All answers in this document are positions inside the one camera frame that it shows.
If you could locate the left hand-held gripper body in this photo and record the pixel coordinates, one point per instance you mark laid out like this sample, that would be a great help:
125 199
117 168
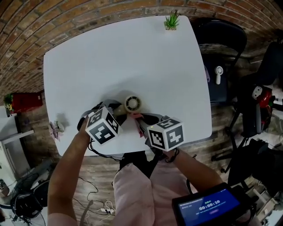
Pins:
101 128

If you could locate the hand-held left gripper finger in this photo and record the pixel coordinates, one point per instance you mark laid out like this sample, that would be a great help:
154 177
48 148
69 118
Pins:
111 103
121 118

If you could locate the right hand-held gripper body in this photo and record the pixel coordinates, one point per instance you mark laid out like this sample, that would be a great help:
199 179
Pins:
165 134

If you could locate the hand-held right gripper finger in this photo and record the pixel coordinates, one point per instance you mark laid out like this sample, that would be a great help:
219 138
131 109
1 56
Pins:
153 116
143 125

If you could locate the pink cloth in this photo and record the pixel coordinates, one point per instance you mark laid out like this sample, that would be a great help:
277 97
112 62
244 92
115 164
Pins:
135 115

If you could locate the person's left forearm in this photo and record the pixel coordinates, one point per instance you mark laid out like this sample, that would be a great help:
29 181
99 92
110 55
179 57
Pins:
66 172

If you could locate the person's right forearm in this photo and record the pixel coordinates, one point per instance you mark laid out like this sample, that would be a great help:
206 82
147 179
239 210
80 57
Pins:
199 170

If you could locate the white handheld fan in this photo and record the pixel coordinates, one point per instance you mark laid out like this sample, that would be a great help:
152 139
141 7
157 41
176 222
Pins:
219 75

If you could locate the pink potted plant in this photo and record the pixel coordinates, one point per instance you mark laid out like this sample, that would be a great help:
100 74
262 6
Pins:
56 131

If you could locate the person's pink clothing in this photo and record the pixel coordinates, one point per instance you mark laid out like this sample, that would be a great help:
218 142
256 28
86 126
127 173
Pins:
137 194

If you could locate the purple cloth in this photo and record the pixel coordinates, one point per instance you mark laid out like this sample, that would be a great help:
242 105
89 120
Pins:
207 74

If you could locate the red box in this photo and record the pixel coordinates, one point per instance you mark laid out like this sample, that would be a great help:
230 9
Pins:
26 102

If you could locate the white power strip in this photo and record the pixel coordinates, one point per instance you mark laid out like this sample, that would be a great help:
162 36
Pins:
107 209

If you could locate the black tablet blue screen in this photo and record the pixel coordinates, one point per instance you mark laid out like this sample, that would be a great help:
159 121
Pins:
210 205

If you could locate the green potted plant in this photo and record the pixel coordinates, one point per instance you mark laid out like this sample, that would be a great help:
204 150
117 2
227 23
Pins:
172 22

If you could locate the green yellow plant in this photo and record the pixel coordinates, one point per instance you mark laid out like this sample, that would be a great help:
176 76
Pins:
8 101

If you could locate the black swivel chair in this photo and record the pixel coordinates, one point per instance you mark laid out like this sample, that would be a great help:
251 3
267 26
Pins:
265 161

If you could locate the red white toy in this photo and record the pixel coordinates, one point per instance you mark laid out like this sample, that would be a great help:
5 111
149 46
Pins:
264 99

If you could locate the black folding chair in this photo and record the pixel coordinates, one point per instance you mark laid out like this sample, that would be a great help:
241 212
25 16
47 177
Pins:
221 35

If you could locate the black office chair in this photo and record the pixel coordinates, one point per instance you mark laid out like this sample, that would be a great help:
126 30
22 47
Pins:
272 61

